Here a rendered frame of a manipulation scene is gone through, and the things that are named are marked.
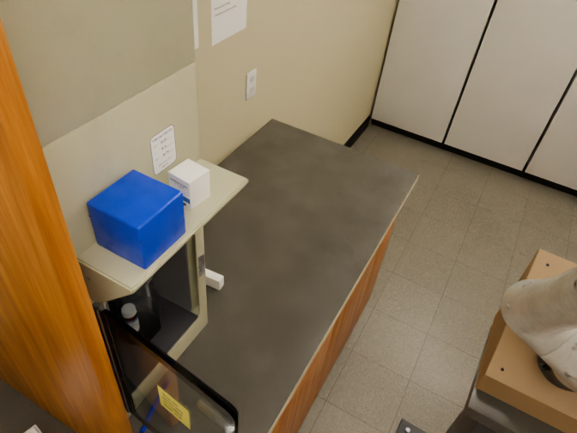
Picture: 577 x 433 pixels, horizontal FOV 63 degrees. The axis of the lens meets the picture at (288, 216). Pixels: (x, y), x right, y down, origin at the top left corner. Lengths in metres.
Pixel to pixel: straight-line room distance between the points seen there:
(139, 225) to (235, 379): 0.68
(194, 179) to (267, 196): 0.95
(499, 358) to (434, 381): 1.19
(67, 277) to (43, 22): 0.30
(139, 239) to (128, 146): 0.16
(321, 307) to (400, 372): 1.13
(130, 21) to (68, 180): 0.23
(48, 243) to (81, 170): 0.16
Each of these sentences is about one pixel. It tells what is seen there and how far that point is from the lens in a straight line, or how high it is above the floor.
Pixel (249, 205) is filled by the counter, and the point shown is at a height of 0.94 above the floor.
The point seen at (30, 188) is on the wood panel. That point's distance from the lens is 0.56.
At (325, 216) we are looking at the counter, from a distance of 1.70.
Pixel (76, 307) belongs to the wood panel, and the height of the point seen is 1.53.
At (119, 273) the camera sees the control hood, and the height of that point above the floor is 1.51.
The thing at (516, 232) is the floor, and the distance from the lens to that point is 3.49.
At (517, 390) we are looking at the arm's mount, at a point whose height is 1.01.
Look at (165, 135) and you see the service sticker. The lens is 0.85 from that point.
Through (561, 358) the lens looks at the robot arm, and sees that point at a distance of 1.15.
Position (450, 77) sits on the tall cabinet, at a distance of 3.73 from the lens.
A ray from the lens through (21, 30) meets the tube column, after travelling 0.62.
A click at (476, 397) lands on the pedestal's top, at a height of 0.94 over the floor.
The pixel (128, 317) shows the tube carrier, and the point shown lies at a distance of 1.19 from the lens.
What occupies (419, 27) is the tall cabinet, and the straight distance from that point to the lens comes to 3.67.
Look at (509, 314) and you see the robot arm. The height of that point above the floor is 1.28.
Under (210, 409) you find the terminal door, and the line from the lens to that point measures 0.80.
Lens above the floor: 2.08
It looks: 43 degrees down
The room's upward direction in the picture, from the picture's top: 7 degrees clockwise
